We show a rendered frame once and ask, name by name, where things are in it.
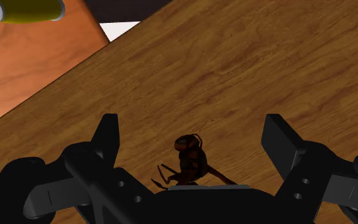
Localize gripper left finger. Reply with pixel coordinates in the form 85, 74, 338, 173
0, 113, 155, 224

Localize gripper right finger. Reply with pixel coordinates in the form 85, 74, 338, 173
260, 113, 358, 224

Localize brown insect figure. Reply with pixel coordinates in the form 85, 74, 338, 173
151, 133, 237, 191

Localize yellow and grey cylinder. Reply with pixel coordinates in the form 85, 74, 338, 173
0, 0, 66, 24

